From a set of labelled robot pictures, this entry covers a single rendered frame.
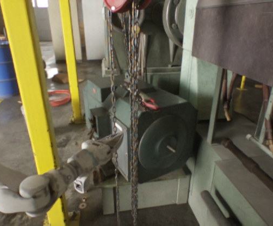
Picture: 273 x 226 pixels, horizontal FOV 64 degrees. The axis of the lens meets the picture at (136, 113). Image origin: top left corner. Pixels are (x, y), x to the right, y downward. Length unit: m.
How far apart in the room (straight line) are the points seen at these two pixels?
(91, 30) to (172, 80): 5.14
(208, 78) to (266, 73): 0.68
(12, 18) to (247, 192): 1.18
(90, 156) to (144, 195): 0.99
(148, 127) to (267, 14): 0.67
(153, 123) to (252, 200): 0.53
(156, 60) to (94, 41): 5.08
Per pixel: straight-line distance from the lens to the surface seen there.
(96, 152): 0.70
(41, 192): 0.60
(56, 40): 7.15
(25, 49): 1.07
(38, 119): 1.15
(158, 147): 1.17
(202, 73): 1.53
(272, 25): 0.92
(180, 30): 1.74
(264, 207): 1.02
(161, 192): 1.65
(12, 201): 0.63
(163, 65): 2.02
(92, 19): 6.93
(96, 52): 6.99
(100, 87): 1.32
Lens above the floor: 1.25
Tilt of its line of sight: 23 degrees down
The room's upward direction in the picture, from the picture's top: straight up
